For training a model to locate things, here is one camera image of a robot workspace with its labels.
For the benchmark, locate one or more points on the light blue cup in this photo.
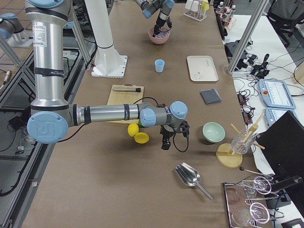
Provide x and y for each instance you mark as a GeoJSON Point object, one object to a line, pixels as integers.
{"type": "Point", "coordinates": [159, 65]}

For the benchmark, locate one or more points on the whole yellow lemon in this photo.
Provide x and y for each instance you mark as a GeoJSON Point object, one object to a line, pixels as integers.
{"type": "Point", "coordinates": [133, 129]}
{"type": "Point", "coordinates": [141, 138]}

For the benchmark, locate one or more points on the pink bowl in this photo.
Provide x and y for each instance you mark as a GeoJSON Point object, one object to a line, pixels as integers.
{"type": "Point", "coordinates": [155, 40]}

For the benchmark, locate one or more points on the aluminium frame post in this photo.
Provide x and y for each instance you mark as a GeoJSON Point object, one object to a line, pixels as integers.
{"type": "Point", "coordinates": [254, 19]}

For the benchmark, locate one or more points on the white cup rack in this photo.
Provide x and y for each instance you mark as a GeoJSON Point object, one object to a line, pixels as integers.
{"type": "Point", "coordinates": [198, 16]}

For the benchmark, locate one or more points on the white cup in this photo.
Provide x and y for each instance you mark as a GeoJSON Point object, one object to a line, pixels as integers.
{"type": "Point", "coordinates": [188, 4]}

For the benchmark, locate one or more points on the teach pendant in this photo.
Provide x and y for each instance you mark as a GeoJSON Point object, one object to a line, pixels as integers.
{"type": "Point", "coordinates": [273, 114]}
{"type": "Point", "coordinates": [275, 93]}

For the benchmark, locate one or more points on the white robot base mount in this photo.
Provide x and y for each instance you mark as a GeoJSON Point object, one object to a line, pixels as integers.
{"type": "Point", "coordinates": [108, 62]}

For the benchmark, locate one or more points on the yellow cup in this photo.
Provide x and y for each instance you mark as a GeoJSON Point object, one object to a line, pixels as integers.
{"type": "Point", "coordinates": [205, 5]}

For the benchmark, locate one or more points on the grey folded cloth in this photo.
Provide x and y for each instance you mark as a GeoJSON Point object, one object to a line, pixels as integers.
{"type": "Point", "coordinates": [211, 96]}

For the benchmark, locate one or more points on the pink cup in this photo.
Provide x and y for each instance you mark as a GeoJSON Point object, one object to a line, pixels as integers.
{"type": "Point", "coordinates": [195, 6]}

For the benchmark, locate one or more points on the clear ice cubes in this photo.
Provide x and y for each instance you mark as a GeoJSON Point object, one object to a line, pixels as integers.
{"type": "Point", "coordinates": [163, 34]}

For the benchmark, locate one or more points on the wooden cutting board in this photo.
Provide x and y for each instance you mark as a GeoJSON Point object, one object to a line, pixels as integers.
{"type": "Point", "coordinates": [124, 97]}

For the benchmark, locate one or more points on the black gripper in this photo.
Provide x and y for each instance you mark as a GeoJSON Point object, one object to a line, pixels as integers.
{"type": "Point", "coordinates": [158, 24]}
{"type": "Point", "coordinates": [166, 135]}

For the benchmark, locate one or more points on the cream rabbit tray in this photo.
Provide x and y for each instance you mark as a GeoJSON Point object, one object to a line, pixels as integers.
{"type": "Point", "coordinates": [202, 69]}

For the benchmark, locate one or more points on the crystal glass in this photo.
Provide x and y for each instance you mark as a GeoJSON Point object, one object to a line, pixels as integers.
{"type": "Point", "coordinates": [240, 146]}

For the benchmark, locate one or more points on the wooden glass stand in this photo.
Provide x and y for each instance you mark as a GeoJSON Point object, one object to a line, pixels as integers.
{"type": "Point", "coordinates": [231, 154]}

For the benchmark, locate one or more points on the metal wine glass rack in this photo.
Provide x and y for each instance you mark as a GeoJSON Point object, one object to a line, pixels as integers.
{"type": "Point", "coordinates": [245, 202]}

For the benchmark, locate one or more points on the metal ice scoop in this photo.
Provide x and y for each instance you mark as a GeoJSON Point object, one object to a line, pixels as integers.
{"type": "Point", "coordinates": [190, 177]}

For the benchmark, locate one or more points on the mint green bowl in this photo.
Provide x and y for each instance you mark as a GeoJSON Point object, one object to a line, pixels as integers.
{"type": "Point", "coordinates": [213, 132]}

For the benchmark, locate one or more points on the steel muddler black tip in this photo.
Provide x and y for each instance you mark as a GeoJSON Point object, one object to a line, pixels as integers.
{"type": "Point", "coordinates": [137, 90]}

